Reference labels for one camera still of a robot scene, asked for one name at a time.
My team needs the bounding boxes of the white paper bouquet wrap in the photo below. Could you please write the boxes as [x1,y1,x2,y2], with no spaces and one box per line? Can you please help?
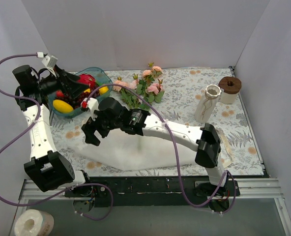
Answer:
[66,131,211,172]

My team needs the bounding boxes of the pink artificial flower bouquet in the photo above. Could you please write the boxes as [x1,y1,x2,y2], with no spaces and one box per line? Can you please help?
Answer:
[113,62,165,110]

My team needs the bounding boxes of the cream printed ribbon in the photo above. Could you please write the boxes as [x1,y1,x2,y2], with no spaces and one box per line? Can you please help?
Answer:
[219,133,234,168]

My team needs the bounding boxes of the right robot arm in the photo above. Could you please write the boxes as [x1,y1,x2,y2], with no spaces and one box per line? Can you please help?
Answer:
[81,97,229,196]

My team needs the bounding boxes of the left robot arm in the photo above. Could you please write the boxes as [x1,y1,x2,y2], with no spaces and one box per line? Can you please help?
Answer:
[12,65,93,197]

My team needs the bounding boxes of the white ribbed ceramic vase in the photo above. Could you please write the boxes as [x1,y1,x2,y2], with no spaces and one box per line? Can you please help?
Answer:
[194,84,222,123]

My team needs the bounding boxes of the red dragon fruit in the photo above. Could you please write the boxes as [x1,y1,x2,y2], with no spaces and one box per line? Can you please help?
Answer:
[77,74,96,89]

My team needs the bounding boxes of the red apple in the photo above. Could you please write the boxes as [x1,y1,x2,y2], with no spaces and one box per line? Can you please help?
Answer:
[56,90,64,98]

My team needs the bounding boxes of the dark purple grapes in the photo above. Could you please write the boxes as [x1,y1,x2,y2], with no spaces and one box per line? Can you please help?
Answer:
[56,92,90,107]

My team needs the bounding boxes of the yellow lemon front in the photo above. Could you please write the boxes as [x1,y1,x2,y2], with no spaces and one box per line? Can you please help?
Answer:
[53,99,74,114]

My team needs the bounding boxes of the yellow lemon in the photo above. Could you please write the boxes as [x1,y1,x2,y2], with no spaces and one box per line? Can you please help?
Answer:
[53,99,74,114]
[83,86,109,96]

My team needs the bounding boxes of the yellow lemon back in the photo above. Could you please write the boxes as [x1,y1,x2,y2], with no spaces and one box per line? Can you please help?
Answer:
[83,86,109,96]

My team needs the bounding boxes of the teal plastic fruit tray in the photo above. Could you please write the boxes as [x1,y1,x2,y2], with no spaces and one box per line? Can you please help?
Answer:
[48,67,112,118]

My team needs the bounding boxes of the floral patterned table mat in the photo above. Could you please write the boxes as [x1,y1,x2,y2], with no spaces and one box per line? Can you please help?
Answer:
[51,68,263,177]

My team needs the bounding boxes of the white paper roll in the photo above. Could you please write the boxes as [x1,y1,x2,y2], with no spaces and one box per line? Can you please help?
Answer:
[14,209,54,236]

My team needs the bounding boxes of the white cup brown lid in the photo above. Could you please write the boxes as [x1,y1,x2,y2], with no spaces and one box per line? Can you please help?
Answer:
[218,76,242,104]

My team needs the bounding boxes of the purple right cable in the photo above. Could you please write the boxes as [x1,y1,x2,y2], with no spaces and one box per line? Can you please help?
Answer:
[83,84,236,214]

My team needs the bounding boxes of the purple cable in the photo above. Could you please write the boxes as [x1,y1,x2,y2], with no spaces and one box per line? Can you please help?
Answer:
[83,84,236,214]
[0,52,114,221]

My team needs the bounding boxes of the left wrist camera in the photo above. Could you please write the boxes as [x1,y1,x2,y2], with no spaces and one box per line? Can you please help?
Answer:
[42,55,58,76]

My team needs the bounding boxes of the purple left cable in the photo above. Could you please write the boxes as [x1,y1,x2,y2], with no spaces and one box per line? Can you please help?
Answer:
[0,52,114,221]

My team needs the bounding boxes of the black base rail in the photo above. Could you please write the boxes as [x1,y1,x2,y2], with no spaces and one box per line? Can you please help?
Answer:
[64,176,244,208]

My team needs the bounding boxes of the aluminium frame rail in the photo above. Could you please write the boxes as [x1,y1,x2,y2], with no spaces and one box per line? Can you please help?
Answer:
[19,178,284,200]

